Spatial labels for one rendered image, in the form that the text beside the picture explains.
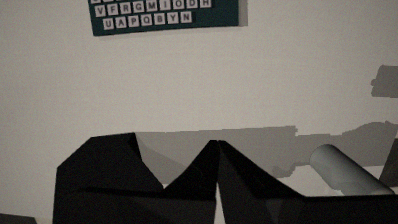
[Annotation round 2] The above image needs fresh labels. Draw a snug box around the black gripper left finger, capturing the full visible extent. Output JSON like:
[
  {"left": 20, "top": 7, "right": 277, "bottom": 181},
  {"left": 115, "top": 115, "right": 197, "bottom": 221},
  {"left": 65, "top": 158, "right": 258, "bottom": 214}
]
[{"left": 60, "top": 140, "right": 220, "bottom": 224}]

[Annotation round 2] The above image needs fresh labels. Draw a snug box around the dark green keyboard case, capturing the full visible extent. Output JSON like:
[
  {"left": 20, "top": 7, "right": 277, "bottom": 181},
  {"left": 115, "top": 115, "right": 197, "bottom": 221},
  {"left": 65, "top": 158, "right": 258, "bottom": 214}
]
[{"left": 88, "top": 0, "right": 239, "bottom": 36}]

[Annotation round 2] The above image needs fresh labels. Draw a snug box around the grey cylinder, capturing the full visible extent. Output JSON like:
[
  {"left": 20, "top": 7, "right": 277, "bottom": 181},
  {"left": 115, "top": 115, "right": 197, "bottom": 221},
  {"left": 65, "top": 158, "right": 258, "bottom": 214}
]
[{"left": 310, "top": 144, "right": 395, "bottom": 196}]

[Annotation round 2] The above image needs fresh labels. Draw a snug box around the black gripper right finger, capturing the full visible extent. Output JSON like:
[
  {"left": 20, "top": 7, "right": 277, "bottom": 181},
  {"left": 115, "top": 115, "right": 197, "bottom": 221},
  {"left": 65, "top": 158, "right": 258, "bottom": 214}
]
[{"left": 218, "top": 140, "right": 398, "bottom": 224}]

